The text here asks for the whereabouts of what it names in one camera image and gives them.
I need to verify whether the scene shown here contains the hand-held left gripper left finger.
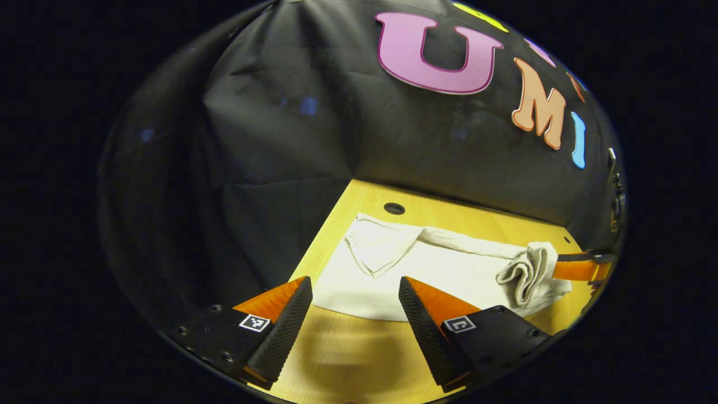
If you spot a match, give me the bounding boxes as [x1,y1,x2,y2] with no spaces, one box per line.
[168,276,313,391]

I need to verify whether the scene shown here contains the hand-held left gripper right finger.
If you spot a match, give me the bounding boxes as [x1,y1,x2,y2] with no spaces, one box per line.
[398,276,553,393]

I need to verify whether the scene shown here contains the white jeans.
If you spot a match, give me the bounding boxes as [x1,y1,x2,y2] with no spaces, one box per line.
[312,212,573,322]

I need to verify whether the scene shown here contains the black backdrop cloth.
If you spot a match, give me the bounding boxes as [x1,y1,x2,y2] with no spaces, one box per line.
[98,0,624,332]

